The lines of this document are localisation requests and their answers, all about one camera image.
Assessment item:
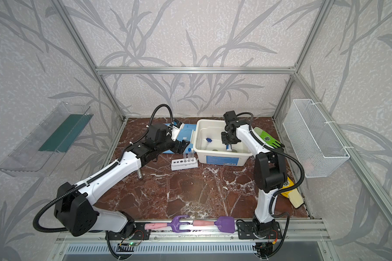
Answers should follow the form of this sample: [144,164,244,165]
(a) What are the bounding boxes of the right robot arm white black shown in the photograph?
[221,110,306,233]

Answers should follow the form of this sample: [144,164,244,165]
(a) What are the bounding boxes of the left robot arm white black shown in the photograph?
[33,104,189,238]

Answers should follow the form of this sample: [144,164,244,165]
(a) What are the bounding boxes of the white plastic storage bin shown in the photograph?
[191,119,252,166]

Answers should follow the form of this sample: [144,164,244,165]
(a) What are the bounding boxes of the green mat in shelf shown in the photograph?
[38,114,93,153]

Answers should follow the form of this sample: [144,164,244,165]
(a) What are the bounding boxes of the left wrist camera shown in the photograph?
[168,119,185,141]

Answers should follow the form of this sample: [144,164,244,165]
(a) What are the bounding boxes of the white wire mesh basket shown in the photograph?
[283,99,350,178]

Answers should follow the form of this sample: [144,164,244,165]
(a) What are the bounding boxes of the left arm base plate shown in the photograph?
[105,223,150,241]

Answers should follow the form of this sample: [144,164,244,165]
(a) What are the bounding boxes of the white test tube rack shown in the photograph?
[171,157,198,171]

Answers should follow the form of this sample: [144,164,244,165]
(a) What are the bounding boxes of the clear acrylic wall shelf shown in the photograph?
[0,102,94,177]

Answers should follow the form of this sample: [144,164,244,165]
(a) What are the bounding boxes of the purple garden spade pink handle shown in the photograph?
[192,216,235,234]

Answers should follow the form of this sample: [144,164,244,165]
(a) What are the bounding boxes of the metal garden trowel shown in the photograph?
[136,169,143,180]

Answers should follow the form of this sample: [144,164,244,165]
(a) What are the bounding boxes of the green black work glove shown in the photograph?
[254,127,285,149]

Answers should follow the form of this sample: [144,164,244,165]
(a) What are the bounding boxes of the purple garden fork pink handle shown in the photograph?
[144,215,190,233]

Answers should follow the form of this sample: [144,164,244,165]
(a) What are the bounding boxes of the yellow black work glove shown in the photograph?
[281,177,304,209]

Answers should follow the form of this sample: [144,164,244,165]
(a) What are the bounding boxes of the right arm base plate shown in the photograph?
[235,219,282,240]

